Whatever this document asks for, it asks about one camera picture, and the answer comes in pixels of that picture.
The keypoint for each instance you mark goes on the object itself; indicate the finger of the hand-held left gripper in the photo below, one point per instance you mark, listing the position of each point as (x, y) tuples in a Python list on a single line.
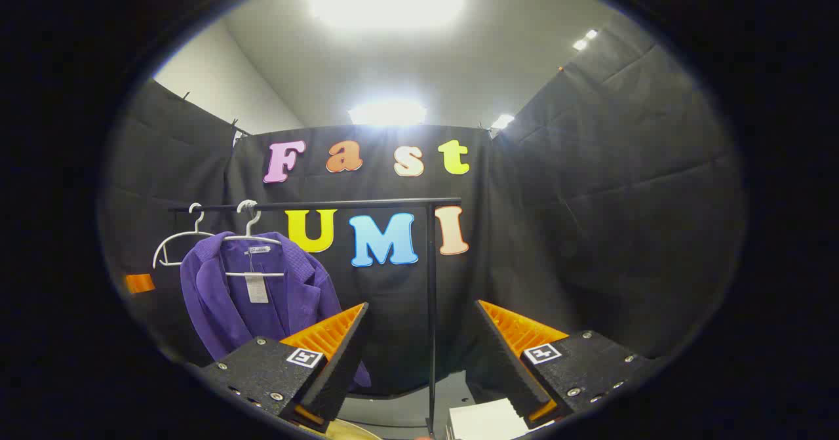
[(140, 283)]

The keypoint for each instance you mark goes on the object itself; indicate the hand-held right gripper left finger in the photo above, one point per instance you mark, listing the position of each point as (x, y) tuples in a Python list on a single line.
[(341, 368)]

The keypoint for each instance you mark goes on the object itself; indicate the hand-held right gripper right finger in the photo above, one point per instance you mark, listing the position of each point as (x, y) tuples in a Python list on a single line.
[(508, 368)]

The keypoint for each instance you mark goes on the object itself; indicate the tan laundry hamper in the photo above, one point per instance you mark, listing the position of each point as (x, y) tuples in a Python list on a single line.
[(351, 432)]

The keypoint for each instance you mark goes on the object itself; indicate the purple knit cardigan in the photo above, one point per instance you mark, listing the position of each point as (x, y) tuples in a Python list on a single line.
[(210, 296)]

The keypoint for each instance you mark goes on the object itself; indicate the white plastic clothes hanger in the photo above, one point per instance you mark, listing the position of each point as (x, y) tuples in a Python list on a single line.
[(196, 223), (255, 274)]

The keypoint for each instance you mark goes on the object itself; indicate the black metal clothes rack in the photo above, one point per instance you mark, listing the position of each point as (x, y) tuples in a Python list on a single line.
[(431, 296)]

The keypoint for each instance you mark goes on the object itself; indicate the white box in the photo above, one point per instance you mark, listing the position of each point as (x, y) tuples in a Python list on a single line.
[(488, 421)]

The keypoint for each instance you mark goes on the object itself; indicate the black backdrop cloth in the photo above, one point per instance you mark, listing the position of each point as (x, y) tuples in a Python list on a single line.
[(590, 197)]

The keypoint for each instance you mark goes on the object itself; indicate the small ceiling light panel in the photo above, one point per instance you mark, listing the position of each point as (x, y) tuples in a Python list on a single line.
[(503, 121)]

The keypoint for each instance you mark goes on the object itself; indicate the double ceiling light panel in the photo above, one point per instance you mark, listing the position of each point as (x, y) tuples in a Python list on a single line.
[(585, 39)]

